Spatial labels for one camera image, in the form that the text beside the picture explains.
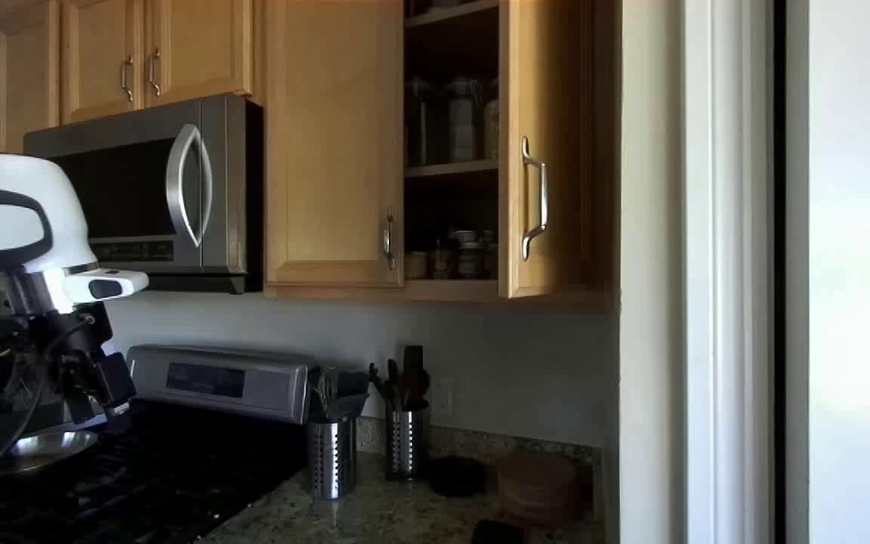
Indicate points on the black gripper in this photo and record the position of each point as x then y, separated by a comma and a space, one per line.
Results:
73, 348

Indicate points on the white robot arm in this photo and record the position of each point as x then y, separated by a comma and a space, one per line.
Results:
13, 201

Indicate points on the narrow wooden cabinet door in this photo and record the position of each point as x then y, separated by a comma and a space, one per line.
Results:
28, 70

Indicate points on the short wooden cabinet door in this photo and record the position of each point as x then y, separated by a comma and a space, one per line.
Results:
98, 50
202, 47

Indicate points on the wide closed cabinet door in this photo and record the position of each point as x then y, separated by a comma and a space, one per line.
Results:
332, 140

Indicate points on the black stove with steel panel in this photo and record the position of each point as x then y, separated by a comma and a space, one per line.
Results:
172, 454

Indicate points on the stainless steel microwave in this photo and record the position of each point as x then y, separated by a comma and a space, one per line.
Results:
135, 193

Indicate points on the grey kitchen utensils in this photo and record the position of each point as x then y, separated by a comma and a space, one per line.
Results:
338, 394

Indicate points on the perforated steel utensil holder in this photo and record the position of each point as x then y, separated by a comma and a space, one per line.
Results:
405, 443
332, 459

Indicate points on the dark wooden kitchen utensils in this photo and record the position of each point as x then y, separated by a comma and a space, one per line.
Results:
405, 381

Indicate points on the small spice jar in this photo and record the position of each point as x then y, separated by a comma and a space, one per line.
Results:
469, 257

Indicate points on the tall dark glass jar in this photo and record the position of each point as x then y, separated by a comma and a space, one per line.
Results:
424, 125

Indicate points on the black phone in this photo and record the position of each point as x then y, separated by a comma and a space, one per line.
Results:
498, 532

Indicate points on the stack of wooden coasters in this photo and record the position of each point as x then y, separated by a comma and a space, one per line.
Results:
540, 491

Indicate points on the clear jar with label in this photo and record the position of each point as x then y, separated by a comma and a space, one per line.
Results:
463, 122

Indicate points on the white refrigerator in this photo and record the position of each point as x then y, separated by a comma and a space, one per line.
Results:
859, 274

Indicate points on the wooden wall cabinet body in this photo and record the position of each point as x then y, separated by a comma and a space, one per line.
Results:
587, 151

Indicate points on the white door frame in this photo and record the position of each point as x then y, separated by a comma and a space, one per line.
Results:
725, 274

